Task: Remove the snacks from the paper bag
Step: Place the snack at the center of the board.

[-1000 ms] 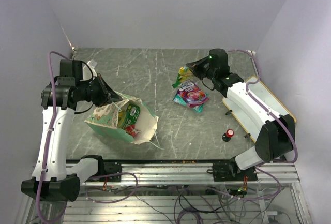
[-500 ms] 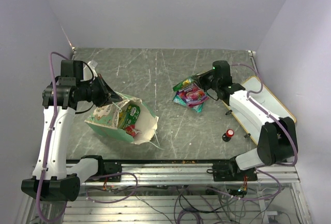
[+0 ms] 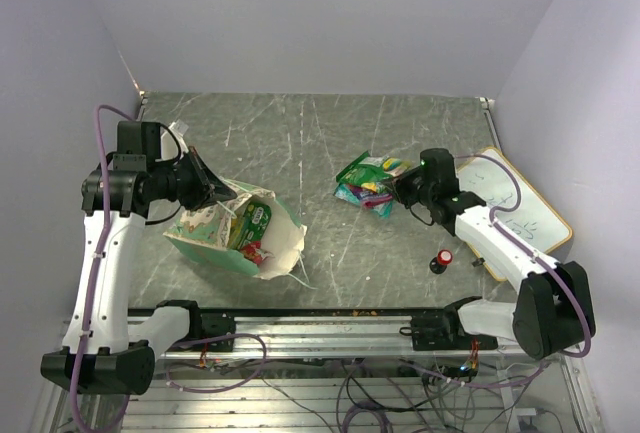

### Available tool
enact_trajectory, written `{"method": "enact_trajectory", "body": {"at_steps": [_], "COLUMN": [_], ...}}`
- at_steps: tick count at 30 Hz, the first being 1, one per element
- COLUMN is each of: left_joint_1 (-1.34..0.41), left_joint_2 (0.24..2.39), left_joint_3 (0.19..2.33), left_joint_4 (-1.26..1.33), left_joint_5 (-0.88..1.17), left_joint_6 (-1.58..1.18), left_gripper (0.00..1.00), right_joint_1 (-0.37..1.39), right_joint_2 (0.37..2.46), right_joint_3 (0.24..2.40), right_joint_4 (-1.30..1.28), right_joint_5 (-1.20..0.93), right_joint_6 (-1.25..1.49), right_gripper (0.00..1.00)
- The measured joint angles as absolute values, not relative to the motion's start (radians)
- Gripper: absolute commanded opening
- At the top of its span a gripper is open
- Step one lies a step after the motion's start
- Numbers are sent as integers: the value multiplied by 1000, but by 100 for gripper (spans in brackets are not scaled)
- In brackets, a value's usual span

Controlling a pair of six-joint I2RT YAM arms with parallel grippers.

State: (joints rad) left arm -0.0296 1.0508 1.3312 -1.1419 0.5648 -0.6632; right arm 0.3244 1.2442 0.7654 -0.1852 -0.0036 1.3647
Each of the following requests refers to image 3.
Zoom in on red black stamp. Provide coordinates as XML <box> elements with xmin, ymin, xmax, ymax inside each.
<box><xmin>429</xmin><ymin>249</ymin><xmax>453</xmax><ymax>275</ymax></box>

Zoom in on dark green candy packet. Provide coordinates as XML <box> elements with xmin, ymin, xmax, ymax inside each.
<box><xmin>227</xmin><ymin>200</ymin><xmax>272</xmax><ymax>250</ymax></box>

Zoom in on teal candy packet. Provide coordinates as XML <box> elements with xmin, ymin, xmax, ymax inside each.
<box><xmin>333</xmin><ymin>184</ymin><xmax>393</xmax><ymax>218</ymax></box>

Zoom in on green fruit candy packet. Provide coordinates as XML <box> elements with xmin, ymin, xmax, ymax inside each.
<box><xmin>336</xmin><ymin>151</ymin><xmax>412</xmax><ymax>193</ymax></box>

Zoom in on aluminium rail frame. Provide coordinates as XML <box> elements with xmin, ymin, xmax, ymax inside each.
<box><xmin>33</xmin><ymin>308</ymin><xmax>604</xmax><ymax>432</ymax></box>

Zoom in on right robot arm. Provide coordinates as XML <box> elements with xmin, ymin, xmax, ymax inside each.
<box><xmin>383</xmin><ymin>148</ymin><xmax>596</xmax><ymax>360</ymax></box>

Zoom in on loose wires under table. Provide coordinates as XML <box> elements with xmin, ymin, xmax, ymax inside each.
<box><xmin>164</xmin><ymin>335</ymin><xmax>541</xmax><ymax>433</ymax></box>

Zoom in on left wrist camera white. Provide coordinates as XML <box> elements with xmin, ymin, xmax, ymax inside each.
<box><xmin>160</xmin><ymin>120</ymin><xmax>188</xmax><ymax>161</ymax></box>

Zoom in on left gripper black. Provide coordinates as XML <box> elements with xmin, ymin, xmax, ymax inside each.
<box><xmin>148</xmin><ymin>145</ymin><xmax>237</xmax><ymax>211</ymax></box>

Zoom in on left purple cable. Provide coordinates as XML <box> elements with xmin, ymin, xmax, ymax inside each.
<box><xmin>67</xmin><ymin>104</ymin><xmax>136</xmax><ymax>432</ymax></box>

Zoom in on green patterned paper bag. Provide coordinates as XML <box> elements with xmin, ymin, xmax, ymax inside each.
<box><xmin>164</xmin><ymin>179</ymin><xmax>307</xmax><ymax>280</ymax></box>

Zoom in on small red snack packet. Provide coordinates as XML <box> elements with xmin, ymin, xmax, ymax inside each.
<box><xmin>239</xmin><ymin>240</ymin><xmax>274</xmax><ymax>266</ymax></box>

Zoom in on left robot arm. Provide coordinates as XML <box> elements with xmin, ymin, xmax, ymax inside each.
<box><xmin>40</xmin><ymin>121</ymin><xmax>237</xmax><ymax>395</ymax></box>

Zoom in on purple berries candy packet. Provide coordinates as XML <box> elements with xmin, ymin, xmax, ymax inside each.
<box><xmin>355</xmin><ymin>188</ymin><xmax>393</xmax><ymax>209</ymax></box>

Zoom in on small whiteboard yellow frame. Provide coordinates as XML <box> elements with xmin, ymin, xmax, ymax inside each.
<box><xmin>454</xmin><ymin>147</ymin><xmax>573</xmax><ymax>290</ymax></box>

